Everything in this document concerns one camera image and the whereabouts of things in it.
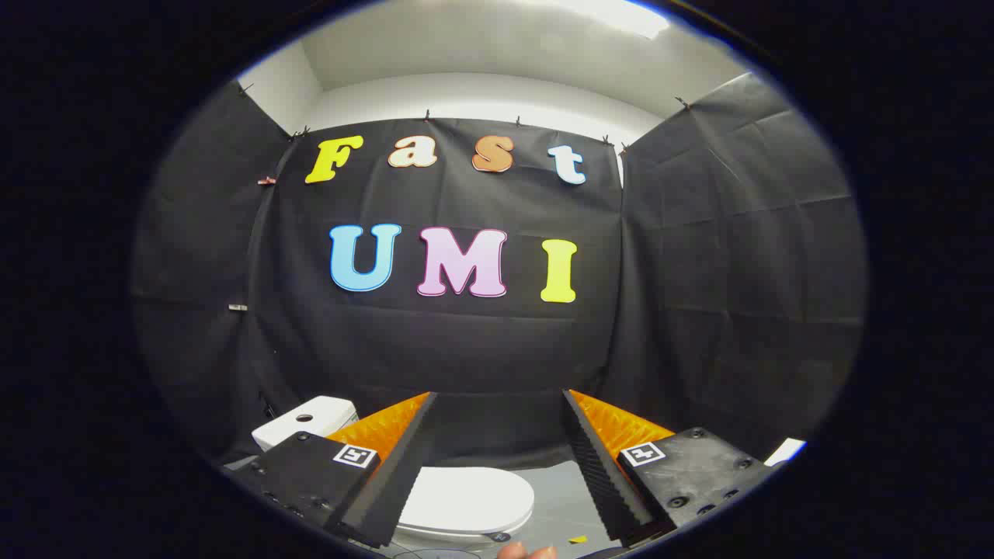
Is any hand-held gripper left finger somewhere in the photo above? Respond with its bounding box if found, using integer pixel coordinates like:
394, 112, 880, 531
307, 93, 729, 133
225, 392, 438, 549

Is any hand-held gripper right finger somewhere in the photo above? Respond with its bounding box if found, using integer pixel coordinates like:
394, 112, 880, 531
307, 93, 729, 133
561, 388, 777, 548

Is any white toilet lid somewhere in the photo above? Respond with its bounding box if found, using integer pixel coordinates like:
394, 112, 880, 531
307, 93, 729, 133
396, 466, 537, 536

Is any white toilet tank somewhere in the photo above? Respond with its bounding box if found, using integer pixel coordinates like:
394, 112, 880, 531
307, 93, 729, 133
251, 396, 360, 453

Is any grey base board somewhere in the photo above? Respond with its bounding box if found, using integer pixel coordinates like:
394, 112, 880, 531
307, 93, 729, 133
388, 460, 622, 559

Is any black backdrop cloth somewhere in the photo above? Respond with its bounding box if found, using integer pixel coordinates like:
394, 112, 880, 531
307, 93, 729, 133
132, 74, 867, 470

